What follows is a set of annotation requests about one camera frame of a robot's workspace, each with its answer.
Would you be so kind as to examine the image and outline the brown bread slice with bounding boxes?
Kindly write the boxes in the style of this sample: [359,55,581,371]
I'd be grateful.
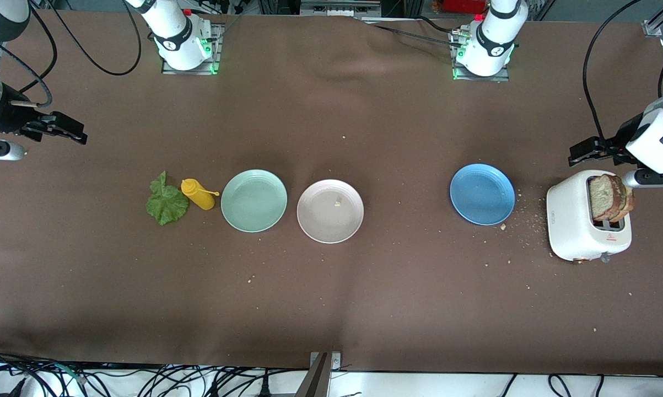
[589,174,624,222]
[612,175,636,223]

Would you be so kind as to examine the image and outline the green lettuce leaf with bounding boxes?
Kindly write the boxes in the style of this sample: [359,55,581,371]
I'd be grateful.
[145,171,190,226]

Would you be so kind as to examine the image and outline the yellow mustard squeeze bottle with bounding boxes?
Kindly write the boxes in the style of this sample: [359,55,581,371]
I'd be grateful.
[181,178,220,211]

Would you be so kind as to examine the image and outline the blue plate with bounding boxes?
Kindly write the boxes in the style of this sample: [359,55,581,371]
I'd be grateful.
[450,163,516,226]

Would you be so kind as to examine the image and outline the mint green plate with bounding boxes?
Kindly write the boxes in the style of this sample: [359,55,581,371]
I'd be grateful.
[221,169,288,233]

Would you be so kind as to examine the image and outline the beige plate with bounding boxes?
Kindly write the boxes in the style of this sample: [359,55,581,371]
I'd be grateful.
[297,179,364,244]

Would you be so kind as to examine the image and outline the white two-slot toaster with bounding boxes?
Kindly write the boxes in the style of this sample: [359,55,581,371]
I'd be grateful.
[546,169,633,263]

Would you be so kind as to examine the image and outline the red box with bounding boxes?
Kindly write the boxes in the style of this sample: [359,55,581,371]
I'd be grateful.
[441,0,486,14]

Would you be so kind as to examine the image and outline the brown table cloth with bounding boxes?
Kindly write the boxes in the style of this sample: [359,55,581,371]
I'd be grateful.
[0,10,663,377]

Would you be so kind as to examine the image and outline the white power strip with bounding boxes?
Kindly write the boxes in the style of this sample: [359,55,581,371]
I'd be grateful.
[301,0,381,16]

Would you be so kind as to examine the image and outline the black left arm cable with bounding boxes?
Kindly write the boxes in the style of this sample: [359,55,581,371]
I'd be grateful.
[583,0,663,141]

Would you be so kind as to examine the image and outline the black base cable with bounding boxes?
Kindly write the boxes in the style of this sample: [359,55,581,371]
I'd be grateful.
[364,15,459,47]

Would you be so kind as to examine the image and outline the black floor cable tangle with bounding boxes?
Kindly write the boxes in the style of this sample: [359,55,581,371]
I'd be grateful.
[0,347,365,397]

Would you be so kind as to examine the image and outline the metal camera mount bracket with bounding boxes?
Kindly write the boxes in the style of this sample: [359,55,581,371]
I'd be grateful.
[295,352,342,397]

